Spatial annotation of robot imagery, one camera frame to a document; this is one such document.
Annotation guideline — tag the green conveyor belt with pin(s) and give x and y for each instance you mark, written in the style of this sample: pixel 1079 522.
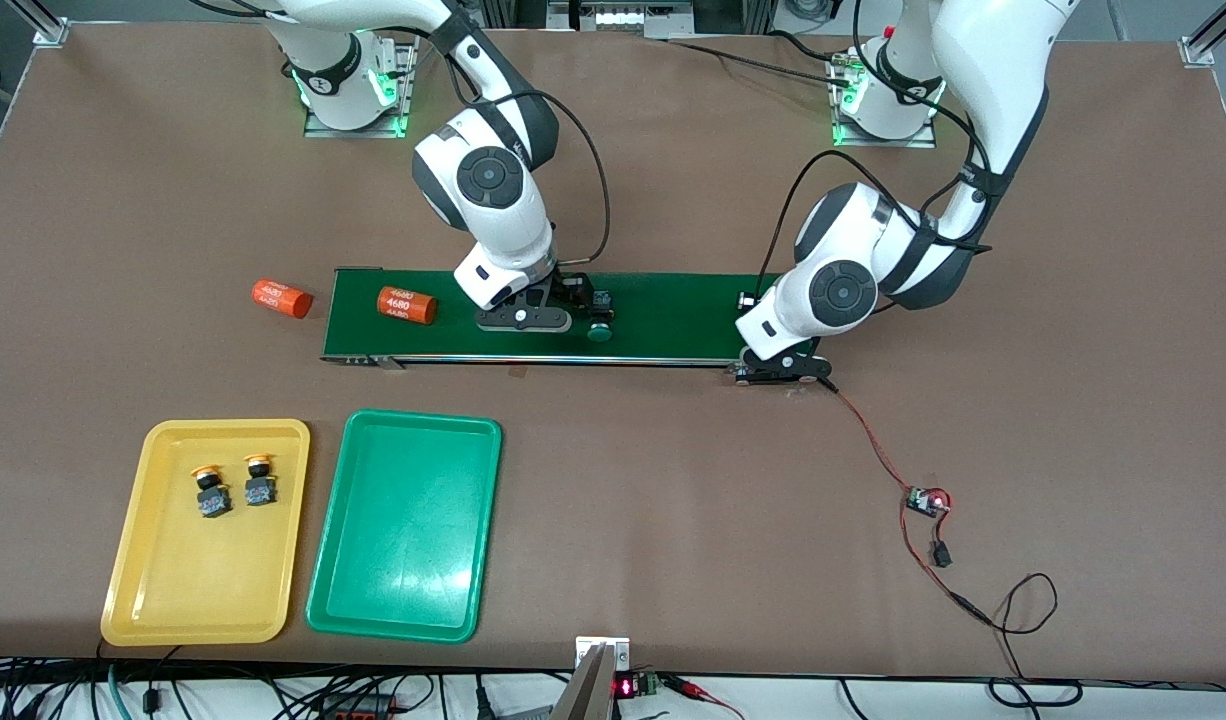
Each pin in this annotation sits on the green conveyor belt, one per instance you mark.
pixel 423 342

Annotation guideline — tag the orange printed cylinder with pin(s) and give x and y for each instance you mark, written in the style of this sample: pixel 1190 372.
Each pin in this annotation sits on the orange printed cylinder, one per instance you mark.
pixel 407 306
pixel 282 299

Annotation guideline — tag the yellow plastic tray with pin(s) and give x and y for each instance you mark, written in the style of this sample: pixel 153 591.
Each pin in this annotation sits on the yellow plastic tray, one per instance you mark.
pixel 203 580

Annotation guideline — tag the black orange terminal block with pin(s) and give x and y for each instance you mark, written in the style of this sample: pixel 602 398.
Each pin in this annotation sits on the black orange terminal block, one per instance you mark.
pixel 358 708

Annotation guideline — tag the grey metal camera mount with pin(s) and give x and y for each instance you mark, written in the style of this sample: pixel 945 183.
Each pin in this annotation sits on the grey metal camera mount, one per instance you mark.
pixel 593 690

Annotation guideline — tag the aluminium frame with lights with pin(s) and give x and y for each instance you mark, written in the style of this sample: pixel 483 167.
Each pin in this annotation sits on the aluminium frame with lights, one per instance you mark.
pixel 618 18

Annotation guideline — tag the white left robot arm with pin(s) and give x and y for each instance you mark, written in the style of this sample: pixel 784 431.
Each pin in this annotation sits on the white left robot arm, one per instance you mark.
pixel 843 295

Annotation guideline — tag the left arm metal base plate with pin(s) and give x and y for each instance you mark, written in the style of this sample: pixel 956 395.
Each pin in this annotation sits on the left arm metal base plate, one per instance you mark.
pixel 888 142

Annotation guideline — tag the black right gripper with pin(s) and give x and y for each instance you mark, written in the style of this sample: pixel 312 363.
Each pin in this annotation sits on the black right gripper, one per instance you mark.
pixel 574 290

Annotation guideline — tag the aluminium frame post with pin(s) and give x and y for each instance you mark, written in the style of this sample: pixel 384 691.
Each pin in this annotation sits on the aluminium frame post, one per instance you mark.
pixel 1208 40
pixel 48 30

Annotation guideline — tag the red clip lead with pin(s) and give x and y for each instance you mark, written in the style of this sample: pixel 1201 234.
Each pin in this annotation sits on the red clip lead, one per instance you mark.
pixel 688 687

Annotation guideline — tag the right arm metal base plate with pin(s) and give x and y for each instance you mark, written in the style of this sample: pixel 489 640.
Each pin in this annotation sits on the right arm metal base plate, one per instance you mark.
pixel 358 131

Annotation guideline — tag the green plastic tray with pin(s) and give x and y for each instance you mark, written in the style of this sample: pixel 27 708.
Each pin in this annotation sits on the green plastic tray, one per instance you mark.
pixel 403 540

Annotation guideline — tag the red digit display module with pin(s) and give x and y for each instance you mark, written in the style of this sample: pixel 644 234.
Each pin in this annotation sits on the red digit display module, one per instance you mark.
pixel 625 687

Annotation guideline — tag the yellow push button switch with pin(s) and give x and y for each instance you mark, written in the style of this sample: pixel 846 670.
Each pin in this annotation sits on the yellow push button switch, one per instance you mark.
pixel 211 495
pixel 260 483

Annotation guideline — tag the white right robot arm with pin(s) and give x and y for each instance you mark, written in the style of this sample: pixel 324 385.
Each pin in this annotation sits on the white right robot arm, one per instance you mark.
pixel 488 180

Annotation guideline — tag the small controller circuit board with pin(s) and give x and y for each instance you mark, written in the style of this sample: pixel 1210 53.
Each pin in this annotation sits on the small controller circuit board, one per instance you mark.
pixel 928 501

